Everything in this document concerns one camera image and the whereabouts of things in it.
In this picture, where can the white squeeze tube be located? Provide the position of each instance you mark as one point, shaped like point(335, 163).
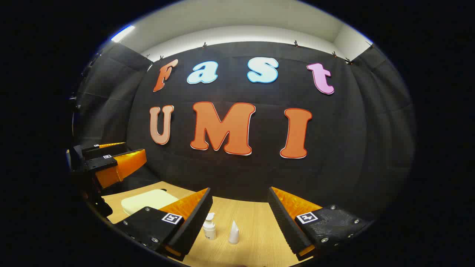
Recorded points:
point(233, 233)

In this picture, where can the white pump bottle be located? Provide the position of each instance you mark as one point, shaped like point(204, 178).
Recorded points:
point(209, 230)

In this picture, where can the row of small black clips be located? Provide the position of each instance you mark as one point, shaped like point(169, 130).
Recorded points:
point(295, 43)

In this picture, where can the black backdrop cloth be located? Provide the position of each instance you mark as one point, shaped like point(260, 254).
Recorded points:
point(259, 174)

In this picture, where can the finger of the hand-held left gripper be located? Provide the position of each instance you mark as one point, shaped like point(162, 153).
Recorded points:
point(102, 163)
point(107, 149)

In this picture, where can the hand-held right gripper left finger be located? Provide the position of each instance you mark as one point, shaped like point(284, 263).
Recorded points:
point(195, 218)

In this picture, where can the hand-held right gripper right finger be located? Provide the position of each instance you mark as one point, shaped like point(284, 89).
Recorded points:
point(285, 222)

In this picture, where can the pale yellow suitcase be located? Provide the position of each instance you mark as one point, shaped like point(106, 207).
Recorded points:
point(148, 200)

